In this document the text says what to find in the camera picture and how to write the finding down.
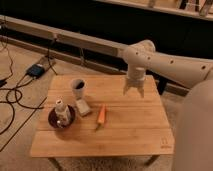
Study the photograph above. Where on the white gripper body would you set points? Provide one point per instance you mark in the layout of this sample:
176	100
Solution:
135	77

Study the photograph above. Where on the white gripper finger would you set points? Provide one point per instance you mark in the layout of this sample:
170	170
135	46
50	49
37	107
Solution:
141	91
126	88

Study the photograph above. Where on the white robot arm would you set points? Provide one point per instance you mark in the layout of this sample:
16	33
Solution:
193	147

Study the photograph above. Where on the orange carrot toy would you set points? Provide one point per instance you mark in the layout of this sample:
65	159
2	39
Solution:
101	117

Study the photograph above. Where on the white cup with dark liquid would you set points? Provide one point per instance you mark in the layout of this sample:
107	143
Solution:
78	86

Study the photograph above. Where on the small white box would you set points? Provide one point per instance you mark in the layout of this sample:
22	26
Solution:
83	107

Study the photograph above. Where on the wooden side table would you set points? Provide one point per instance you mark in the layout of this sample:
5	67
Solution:
134	126

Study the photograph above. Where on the small white bottle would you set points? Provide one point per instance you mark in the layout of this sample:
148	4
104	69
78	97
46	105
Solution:
62	112

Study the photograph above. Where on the dark round plate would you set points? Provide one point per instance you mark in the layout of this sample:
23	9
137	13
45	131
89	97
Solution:
52	117

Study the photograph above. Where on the black power adapter box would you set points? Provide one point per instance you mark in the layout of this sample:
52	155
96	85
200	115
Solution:
35	71

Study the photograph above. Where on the long wooden shelf rail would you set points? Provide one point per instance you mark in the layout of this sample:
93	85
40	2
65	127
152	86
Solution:
91	43

